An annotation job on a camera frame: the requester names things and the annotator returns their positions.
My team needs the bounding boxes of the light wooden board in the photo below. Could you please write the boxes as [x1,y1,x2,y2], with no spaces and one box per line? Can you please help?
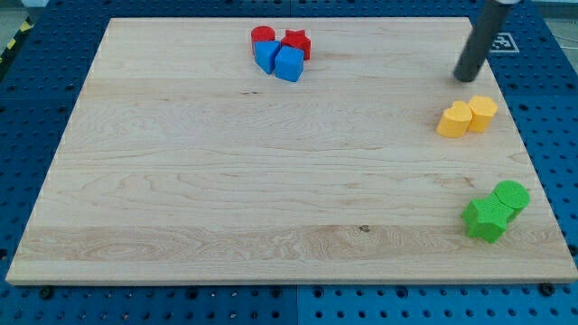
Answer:
[6,17,577,285]

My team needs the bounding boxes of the blue cube block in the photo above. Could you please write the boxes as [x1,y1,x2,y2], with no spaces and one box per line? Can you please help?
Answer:
[275,46,304,82]

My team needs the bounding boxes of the blue pentagon-shaped block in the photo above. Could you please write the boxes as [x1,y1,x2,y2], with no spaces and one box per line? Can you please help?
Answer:
[254,41,281,74]

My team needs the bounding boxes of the red star block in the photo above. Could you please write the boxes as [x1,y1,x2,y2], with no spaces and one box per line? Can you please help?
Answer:
[281,30,312,60]

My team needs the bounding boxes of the red cylinder block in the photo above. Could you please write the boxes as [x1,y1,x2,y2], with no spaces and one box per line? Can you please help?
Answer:
[250,25,275,53]

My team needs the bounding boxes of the yellow heart block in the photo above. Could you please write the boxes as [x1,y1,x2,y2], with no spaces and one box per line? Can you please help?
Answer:
[436,101,472,138]

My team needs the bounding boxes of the yellow hexagon block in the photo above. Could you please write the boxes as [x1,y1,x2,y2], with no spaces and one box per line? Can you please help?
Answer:
[468,96,499,133]

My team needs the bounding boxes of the green star block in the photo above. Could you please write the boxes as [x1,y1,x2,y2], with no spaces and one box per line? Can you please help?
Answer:
[461,194,515,243]

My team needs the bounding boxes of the green cylinder block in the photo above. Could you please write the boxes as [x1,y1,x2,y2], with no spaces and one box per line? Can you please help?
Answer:
[492,180,530,222]

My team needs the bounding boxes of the black and white fiducial tag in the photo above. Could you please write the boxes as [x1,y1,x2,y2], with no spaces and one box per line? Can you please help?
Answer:
[489,32,519,53]

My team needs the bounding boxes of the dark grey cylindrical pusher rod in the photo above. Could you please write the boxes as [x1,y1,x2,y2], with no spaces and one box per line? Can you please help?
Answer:
[453,0,520,82]

